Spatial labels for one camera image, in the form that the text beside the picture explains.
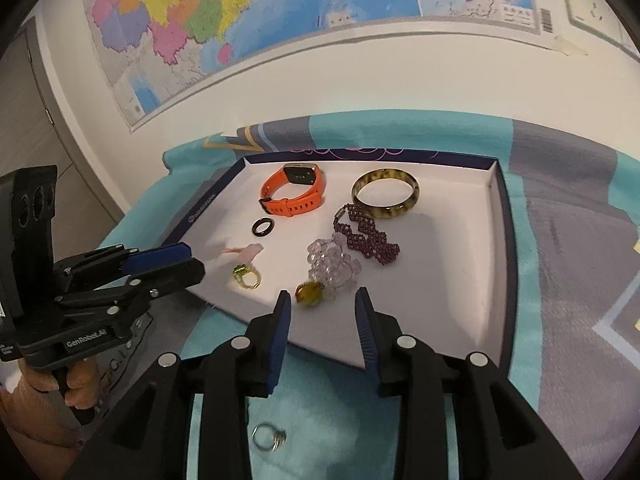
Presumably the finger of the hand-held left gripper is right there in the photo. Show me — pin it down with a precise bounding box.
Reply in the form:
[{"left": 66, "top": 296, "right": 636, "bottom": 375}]
[
  {"left": 52, "top": 241, "right": 193, "bottom": 281},
  {"left": 57, "top": 258, "right": 207, "bottom": 321}
]

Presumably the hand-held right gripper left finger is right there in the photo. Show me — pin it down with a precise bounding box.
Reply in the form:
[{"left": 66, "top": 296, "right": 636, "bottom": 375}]
[{"left": 75, "top": 290, "right": 292, "bottom": 480}]

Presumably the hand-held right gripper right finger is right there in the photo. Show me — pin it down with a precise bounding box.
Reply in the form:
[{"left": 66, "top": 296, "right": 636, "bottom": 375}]
[{"left": 354, "top": 287, "right": 583, "bottom": 480}]

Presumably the yellow green stone ring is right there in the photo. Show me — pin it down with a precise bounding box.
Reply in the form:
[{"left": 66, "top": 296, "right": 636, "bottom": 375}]
[{"left": 231, "top": 264, "right": 262, "bottom": 290}]

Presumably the clear crystal bead bracelet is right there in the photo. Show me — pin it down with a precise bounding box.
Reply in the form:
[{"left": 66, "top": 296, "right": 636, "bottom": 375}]
[{"left": 306, "top": 237, "right": 363, "bottom": 298}]

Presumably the pink charm bracelet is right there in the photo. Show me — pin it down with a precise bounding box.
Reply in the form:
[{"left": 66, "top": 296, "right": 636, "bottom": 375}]
[{"left": 220, "top": 242, "right": 264, "bottom": 265}]

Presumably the purple beaded bracelet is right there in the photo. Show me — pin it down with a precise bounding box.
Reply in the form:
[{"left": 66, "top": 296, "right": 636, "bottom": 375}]
[{"left": 332, "top": 203, "right": 401, "bottom": 264}]

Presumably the dark blue shallow box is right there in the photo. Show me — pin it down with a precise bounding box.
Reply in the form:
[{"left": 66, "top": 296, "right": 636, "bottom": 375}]
[{"left": 162, "top": 147, "right": 516, "bottom": 373}]

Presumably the person's left hand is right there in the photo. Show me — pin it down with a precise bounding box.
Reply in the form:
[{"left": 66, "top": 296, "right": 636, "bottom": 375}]
[{"left": 0, "top": 360, "right": 100, "bottom": 451}]

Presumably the beige cabinet door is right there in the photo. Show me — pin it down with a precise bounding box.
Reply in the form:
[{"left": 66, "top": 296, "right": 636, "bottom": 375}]
[{"left": 0, "top": 17, "right": 126, "bottom": 256}]

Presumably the tortoiseshell bangle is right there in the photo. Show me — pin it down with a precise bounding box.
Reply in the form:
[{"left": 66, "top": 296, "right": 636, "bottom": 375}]
[{"left": 351, "top": 168, "right": 421, "bottom": 222}]

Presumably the orange smart watch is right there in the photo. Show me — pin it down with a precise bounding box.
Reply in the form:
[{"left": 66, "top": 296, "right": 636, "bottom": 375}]
[{"left": 258, "top": 162, "right": 328, "bottom": 217}]

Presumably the teal grey printed blanket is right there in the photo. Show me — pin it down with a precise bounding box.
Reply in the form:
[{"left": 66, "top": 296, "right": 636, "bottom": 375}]
[{"left": 97, "top": 110, "right": 640, "bottom": 480}]

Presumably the beige tape strip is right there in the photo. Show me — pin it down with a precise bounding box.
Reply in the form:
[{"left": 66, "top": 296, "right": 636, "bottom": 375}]
[{"left": 554, "top": 35, "right": 588, "bottom": 57}]

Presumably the silver ring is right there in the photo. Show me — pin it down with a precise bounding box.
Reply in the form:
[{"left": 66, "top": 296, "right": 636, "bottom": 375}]
[{"left": 251, "top": 422, "right": 288, "bottom": 453}]

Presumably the colourful wall map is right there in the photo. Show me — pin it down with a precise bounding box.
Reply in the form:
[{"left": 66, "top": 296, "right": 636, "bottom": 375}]
[{"left": 82, "top": 0, "right": 557, "bottom": 133}]

